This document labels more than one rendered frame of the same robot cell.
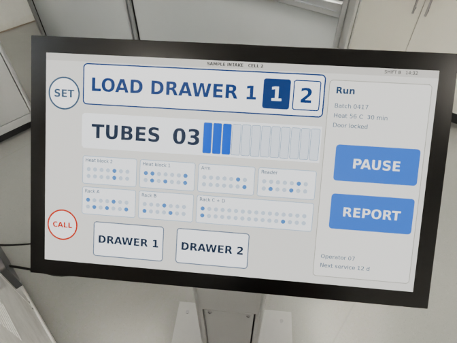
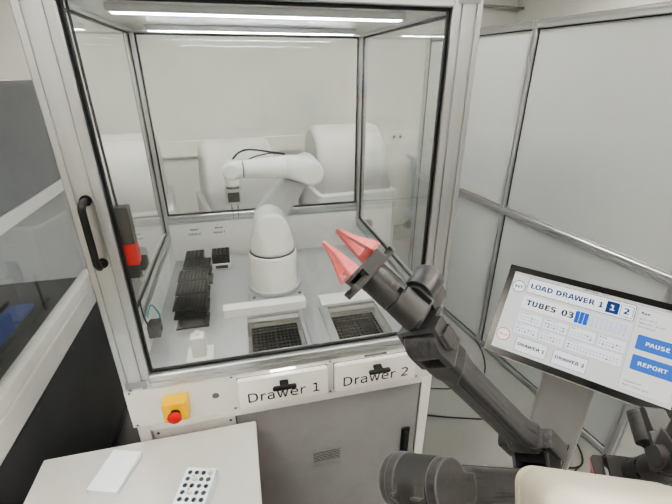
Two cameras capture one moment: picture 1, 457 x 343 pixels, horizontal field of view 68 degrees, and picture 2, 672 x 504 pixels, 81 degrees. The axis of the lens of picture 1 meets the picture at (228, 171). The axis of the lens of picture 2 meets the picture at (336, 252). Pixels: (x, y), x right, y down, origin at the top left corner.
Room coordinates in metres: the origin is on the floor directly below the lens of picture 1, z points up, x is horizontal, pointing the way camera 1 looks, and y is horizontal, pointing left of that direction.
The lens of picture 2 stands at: (-0.96, 0.15, 1.81)
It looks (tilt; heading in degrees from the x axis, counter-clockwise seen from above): 25 degrees down; 31
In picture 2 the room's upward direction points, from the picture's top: straight up
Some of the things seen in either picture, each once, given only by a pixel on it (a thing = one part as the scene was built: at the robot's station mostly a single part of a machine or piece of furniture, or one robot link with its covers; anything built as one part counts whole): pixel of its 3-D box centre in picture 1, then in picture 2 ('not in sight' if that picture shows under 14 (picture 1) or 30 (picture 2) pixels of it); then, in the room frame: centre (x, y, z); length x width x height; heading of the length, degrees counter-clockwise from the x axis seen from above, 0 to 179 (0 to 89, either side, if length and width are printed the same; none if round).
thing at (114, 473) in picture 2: not in sight; (115, 471); (-0.62, 1.08, 0.77); 0.13 x 0.09 x 0.02; 26
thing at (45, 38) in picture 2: not in sight; (270, 171); (0.19, 1.10, 1.47); 1.02 x 0.95 x 1.05; 134
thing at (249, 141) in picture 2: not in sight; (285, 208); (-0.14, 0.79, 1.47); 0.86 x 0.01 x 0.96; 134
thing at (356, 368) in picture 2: not in sight; (375, 370); (0.03, 0.57, 0.87); 0.29 x 0.02 x 0.11; 134
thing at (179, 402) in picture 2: not in sight; (176, 408); (-0.43, 1.02, 0.88); 0.07 x 0.05 x 0.07; 134
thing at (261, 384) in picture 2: not in sight; (283, 386); (-0.19, 0.80, 0.87); 0.29 x 0.02 x 0.11; 134
